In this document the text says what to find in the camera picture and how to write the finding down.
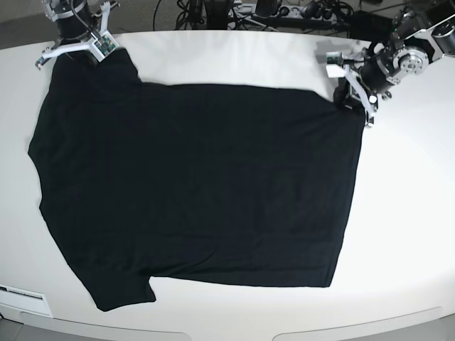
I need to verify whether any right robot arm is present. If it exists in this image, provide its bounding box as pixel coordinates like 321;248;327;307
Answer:
35;1;111;69

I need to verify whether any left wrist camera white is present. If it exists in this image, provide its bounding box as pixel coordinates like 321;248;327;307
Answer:
326;51;346;78

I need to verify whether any black box on floor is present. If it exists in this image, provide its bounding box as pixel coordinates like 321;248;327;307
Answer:
349;11;393;41

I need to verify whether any black center stand post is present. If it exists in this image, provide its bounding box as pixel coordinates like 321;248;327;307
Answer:
203;0;230;30

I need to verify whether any white power strip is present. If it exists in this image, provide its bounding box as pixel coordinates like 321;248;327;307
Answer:
277;1;334;21

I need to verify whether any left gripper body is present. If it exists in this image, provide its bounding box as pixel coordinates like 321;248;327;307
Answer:
360;49;402;94

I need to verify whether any black T-shirt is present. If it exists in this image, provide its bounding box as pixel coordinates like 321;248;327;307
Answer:
28;49;365;312

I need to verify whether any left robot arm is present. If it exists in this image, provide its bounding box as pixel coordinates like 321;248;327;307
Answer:
326;1;454;126

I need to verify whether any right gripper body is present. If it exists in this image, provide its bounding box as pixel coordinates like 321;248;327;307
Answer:
53;10;107;46

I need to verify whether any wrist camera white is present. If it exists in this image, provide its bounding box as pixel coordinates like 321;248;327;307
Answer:
90;31;119;62
326;51;346;78

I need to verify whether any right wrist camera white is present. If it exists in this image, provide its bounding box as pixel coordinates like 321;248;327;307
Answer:
90;31;119;62

